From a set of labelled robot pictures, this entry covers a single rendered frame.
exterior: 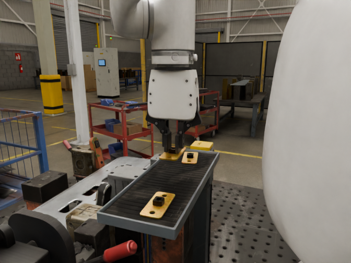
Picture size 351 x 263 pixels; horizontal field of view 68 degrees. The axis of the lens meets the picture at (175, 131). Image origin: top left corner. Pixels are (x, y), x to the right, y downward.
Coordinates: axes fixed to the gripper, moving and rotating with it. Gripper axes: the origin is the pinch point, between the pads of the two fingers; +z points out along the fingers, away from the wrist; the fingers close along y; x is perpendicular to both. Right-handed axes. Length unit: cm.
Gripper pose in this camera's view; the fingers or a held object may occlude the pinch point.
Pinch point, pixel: (173, 141)
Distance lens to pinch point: 55.5
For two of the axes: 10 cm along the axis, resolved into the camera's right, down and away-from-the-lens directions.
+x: -2.8, 2.5, -9.3
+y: -9.6, -0.7, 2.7
